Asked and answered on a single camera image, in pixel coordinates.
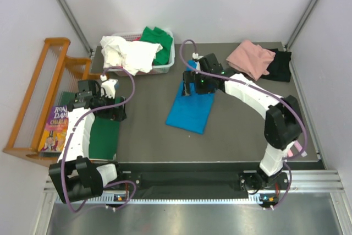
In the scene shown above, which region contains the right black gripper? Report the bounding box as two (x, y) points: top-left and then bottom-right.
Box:
(181, 70), (215, 97)

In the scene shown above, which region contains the blue t-shirt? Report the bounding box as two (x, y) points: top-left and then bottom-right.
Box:
(165, 59), (217, 135)

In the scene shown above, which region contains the white t-shirt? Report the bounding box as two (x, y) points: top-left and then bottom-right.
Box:
(100, 36), (163, 75)

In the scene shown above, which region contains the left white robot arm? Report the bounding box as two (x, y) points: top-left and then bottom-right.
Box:
(49, 76), (127, 203)

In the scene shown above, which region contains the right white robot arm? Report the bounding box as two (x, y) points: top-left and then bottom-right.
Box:
(182, 52), (304, 189)

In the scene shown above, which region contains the white plastic laundry basket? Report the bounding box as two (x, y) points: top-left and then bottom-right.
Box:
(109, 28), (175, 76)

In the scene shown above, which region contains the green t-shirt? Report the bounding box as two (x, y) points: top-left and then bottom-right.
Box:
(140, 27), (173, 65)

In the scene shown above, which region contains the Roald Dahl book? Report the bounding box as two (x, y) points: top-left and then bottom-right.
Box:
(38, 105), (69, 152)

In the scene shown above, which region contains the wooden book rack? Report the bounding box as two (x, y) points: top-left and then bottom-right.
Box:
(3, 37), (100, 167)

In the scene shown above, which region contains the pink folded t-shirt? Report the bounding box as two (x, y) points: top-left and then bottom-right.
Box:
(226, 40), (276, 81)

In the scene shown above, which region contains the black folded t-shirt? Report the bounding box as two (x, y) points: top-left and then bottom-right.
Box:
(260, 48), (291, 83)

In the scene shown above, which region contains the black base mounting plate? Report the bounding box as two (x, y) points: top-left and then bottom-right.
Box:
(117, 171), (289, 190)

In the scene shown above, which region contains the lilac highlighter pen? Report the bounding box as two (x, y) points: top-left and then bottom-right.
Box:
(294, 141), (307, 157)

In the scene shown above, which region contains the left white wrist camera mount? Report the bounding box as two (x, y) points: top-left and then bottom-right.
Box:
(100, 74), (119, 99)

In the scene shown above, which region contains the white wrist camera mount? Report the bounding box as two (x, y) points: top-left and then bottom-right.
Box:
(192, 52), (203, 70)
(100, 74), (119, 99)

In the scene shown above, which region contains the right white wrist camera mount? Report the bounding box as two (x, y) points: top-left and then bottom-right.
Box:
(192, 52), (203, 70)

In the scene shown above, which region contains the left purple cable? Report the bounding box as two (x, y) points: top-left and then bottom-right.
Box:
(60, 66), (137, 214)

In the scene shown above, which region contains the purple cable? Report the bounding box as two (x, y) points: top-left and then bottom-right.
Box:
(60, 66), (137, 214)
(179, 39), (308, 211)

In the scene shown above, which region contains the white slotted cable duct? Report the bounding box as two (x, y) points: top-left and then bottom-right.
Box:
(54, 193), (278, 205)

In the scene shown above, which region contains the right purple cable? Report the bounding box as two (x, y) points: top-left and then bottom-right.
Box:
(179, 39), (308, 211)

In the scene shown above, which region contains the left aluminium frame post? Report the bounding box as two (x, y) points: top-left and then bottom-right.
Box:
(56, 0), (93, 55)

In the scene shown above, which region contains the aluminium frame post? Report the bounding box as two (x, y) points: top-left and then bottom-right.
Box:
(284, 0), (320, 51)
(56, 0), (93, 55)

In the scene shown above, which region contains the right aluminium frame post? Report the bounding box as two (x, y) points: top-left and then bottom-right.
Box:
(284, 0), (320, 51)

